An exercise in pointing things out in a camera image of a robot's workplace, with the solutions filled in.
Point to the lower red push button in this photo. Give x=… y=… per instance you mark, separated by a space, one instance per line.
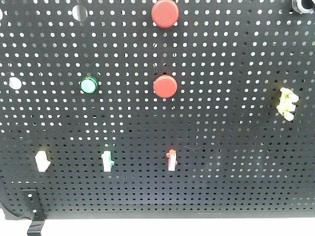
x=165 y=86

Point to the red push button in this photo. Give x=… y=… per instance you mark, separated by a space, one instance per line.
x=165 y=86
x=165 y=13

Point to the green push button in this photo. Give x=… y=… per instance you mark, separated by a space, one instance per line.
x=89 y=84

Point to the upper red push button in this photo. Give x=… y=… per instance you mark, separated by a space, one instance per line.
x=165 y=13

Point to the black perforated pegboard panel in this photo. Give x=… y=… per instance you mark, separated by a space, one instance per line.
x=236 y=154

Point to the white red rocker switch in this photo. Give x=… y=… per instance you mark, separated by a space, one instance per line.
x=172 y=160

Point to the white green rocker switch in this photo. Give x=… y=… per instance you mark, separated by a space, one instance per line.
x=107 y=161

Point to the white yellow rocker switch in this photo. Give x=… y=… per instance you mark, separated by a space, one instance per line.
x=42 y=161

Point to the left black clamp bracket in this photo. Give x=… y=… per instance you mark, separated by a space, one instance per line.
x=37 y=216

